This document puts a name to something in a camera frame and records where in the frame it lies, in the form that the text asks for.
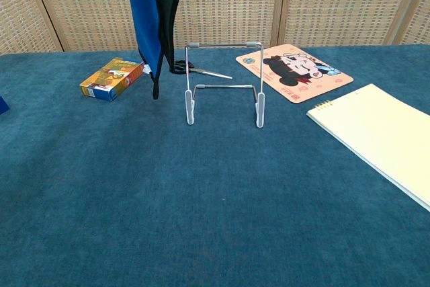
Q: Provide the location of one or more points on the grey and blue cloth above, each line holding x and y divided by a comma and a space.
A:
144, 14

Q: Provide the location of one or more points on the teal table carpet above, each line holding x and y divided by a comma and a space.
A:
201, 199

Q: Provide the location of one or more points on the pink cartoon mouse pad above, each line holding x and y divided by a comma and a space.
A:
302, 75

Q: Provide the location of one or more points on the orange and blue card box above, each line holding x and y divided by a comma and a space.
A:
111, 78

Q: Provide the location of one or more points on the wicker folding screen panel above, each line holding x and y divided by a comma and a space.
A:
420, 21
228, 4
84, 8
342, 4
20, 14

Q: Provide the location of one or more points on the yellow spiral notepad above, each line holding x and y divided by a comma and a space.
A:
379, 132

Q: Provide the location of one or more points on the blue building block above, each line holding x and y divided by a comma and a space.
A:
3, 106

